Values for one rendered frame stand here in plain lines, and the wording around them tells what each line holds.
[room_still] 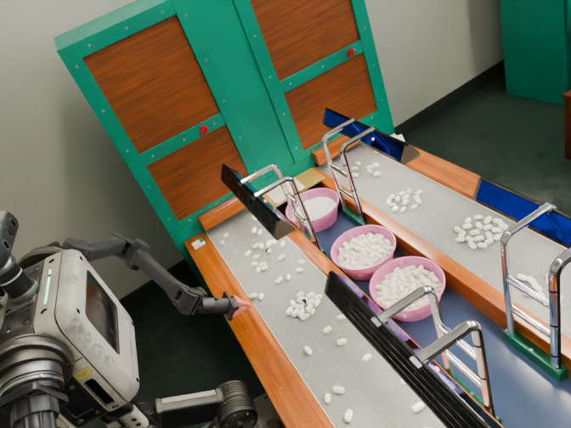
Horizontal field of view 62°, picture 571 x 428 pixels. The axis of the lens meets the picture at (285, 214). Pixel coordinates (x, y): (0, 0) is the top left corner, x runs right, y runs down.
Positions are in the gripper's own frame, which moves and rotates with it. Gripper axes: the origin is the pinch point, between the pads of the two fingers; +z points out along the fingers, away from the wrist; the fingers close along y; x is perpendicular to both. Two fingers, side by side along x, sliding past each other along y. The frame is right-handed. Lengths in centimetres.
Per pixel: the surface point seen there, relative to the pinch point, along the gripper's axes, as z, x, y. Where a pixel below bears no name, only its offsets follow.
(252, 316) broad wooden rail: 3.2, 4.4, -0.3
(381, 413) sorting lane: 16, -5, -61
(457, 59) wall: 231, -130, 177
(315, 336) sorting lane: 15.5, -3.8, -23.8
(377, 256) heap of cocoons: 46, -29, -7
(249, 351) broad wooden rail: -2.9, 8.9, -14.8
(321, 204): 50, -29, 45
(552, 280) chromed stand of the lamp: 30, -61, -78
